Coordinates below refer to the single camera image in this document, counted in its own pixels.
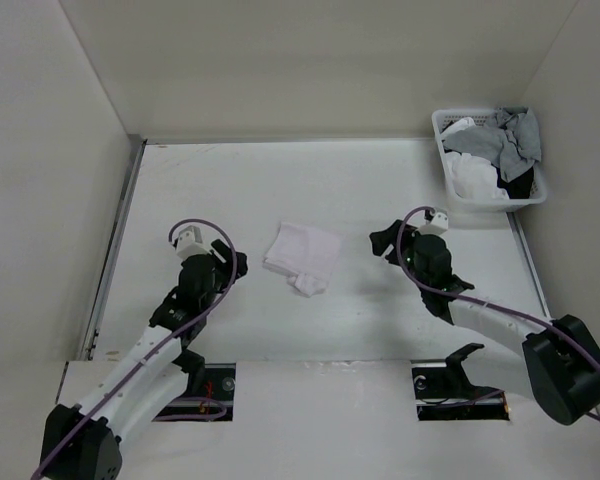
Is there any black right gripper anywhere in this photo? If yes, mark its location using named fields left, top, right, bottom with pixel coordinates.
left=369, top=219, right=429, bottom=291

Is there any white tank top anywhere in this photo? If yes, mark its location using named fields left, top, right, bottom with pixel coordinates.
left=263, top=222, right=344, bottom=298

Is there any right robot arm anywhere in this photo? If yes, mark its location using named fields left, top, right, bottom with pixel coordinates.
left=369, top=207, right=600, bottom=425

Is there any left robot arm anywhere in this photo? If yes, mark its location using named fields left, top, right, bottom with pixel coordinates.
left=33, top=240, right=248, bottom=479

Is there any grey tank top in basket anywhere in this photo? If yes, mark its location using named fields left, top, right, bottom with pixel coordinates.
left=441, top=107, right=542, bottom=183

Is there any white garment in basket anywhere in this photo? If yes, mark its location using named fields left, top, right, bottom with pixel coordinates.
left=441, top=117, right=509, bottom=202

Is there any black garment in basket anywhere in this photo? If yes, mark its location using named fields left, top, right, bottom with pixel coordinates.
left=496, top=168, right=535, bottom=200

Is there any white plastic laundry basket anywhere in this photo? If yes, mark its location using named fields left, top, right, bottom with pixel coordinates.
left=431, top=107, right=548, bottom=213

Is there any white front cover board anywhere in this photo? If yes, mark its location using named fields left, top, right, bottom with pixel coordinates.
left=34, top=357, right=600, bottom=480

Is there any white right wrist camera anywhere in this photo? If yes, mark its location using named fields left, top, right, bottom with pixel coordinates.
left=417, top=210, right=449, bottom=236

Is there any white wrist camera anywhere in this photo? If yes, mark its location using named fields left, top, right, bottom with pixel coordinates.
left=174, top=226, right=208, bottom=260
left=417, top=210, right=449, bottom=236

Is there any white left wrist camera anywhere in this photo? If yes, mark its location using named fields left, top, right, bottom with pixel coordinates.
left=174, top=226, right=208, bottom=260

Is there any metal left table rail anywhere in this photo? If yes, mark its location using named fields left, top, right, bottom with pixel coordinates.
left=76, top=134, right=147, bottom=360

